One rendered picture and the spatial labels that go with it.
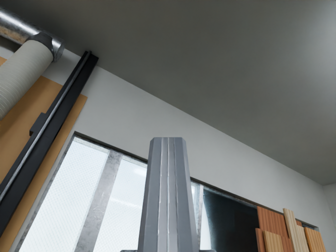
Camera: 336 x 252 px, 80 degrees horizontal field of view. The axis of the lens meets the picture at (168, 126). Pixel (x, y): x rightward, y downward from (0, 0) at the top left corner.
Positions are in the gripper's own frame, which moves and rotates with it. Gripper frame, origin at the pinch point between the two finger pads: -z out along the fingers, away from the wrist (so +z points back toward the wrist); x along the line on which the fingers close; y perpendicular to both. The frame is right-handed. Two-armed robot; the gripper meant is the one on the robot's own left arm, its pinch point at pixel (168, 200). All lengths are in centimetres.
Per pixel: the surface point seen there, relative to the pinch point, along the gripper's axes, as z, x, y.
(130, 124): -104, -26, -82
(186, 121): -130, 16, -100
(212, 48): -120, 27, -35
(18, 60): -95, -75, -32
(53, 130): -74, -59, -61
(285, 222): -76, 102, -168
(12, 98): -78, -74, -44
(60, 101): -90, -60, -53
